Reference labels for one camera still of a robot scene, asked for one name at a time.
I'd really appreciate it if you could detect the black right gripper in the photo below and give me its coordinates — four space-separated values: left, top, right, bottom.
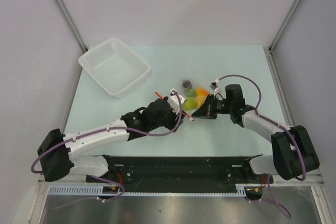
192 94 233 120

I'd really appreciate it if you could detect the clear zip top bag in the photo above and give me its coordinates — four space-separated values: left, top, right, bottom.
148 79 216 129

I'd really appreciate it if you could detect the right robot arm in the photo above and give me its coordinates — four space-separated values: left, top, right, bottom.
192 84 320 183

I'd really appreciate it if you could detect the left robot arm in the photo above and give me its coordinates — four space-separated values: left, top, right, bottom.
33 95 186 182

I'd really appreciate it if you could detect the yellow fake lemon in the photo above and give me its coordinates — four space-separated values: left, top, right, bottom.
195 94 207 109

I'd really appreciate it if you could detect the light green fake pear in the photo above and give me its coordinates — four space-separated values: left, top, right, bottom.
183 97 197 111

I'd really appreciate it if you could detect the orange fake peach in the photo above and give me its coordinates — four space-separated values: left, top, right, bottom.
195 87 210 96

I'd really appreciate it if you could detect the dark purple fake fruit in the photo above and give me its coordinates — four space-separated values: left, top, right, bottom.
182 79 192 89

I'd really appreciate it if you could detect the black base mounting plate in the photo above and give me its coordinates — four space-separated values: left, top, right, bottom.
103 156 267 194

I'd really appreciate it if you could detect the white plastic basket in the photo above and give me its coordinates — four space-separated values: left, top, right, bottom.
78 37 151 98

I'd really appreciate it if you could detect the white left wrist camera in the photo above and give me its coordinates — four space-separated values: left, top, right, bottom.
167 89 187 114

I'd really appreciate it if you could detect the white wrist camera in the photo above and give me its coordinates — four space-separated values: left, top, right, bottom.
167 89 187 114
210 79 220 93

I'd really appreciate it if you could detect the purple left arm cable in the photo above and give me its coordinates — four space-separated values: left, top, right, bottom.
30 90 184 175

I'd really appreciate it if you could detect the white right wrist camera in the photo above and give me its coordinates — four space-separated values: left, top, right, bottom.
210 79 220 93

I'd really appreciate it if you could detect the white slotted cable duct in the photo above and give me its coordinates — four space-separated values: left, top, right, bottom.
48 184 247 198

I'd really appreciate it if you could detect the aluminium frame rail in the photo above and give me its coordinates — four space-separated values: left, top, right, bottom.
272 174 324 187

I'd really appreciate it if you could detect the right aluminium corner post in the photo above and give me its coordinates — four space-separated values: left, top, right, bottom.
268 0 303 53

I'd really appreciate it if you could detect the aluminium corner post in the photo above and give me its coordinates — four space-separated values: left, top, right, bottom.
53 0 88 53
268 0 303 53

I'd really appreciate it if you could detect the left aluminium corner post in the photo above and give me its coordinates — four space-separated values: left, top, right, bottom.
53 0 88 53

